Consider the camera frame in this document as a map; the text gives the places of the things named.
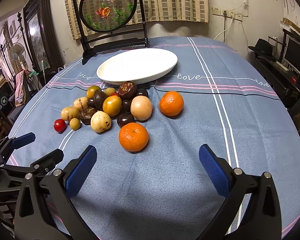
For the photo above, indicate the computer monitor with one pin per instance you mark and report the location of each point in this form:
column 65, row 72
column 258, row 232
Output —
column 292, row 54

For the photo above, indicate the wall power strip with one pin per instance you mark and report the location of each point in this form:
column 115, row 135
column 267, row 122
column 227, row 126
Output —
column 217, row 11

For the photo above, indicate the white oval plate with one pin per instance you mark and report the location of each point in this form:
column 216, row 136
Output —
column 140, row 66

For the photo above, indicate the peeled pale water chestnut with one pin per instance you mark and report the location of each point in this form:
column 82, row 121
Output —
column 69, row 113

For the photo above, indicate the small longan fruit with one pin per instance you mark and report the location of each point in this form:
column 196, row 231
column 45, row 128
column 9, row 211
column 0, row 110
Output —
column 74, row 124
column 109, row 91

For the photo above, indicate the large tan round fruit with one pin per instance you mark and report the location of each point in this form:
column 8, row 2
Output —
column 141, row 108

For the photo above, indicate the goldfish round screen ornament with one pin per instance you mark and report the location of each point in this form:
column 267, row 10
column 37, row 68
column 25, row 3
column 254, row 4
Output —
column 108, row 25

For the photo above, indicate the orange yellow tomato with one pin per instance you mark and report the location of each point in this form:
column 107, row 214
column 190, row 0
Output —
column 112, row 105

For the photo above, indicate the dark wooden framed mirror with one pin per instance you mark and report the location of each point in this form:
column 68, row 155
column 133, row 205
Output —
column 41, row 39

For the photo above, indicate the dark glossy chestnut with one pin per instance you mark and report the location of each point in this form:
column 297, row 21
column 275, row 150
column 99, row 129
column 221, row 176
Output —
column 125, row 118
column 90, row 102
column 99, row 98
column 126, row 105
column 141, row 92

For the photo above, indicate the standing electric fan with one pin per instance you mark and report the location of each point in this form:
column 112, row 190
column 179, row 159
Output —
column 17, row 58

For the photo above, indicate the green yellow tomato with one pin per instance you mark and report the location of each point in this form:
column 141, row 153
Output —
column 91, row 90

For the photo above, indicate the dark water chestnut top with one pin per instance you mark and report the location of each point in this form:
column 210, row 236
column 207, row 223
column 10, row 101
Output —
column 127, row 90

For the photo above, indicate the yellow spotted pear fruit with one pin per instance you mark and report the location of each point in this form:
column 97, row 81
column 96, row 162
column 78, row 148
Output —
column 100, row 122

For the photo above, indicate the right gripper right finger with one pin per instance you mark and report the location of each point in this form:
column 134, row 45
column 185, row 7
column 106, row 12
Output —
column 262, row 217

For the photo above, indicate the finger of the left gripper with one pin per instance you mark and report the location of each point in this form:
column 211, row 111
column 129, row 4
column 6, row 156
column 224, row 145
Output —
column 38, row 168
column 8, row 145

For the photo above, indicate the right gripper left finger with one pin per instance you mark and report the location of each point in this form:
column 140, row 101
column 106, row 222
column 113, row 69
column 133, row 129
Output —
column 33, row 219

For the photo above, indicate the beige checked curtain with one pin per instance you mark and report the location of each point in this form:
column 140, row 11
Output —
column 157, row 11

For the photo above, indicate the small red cherry tomato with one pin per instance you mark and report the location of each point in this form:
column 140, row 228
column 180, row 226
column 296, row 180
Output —
column 59, row 125

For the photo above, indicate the blue striped tablecloth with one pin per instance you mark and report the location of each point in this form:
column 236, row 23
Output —
column 163, row 192

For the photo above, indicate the black hat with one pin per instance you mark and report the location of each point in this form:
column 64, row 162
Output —
column 263, row 48

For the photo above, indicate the black desk shelf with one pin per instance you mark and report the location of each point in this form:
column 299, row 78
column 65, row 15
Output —
column 283, row 79

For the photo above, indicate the mandarin orange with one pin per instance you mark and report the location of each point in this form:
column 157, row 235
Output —
column 133, row 137
column 171, row 104

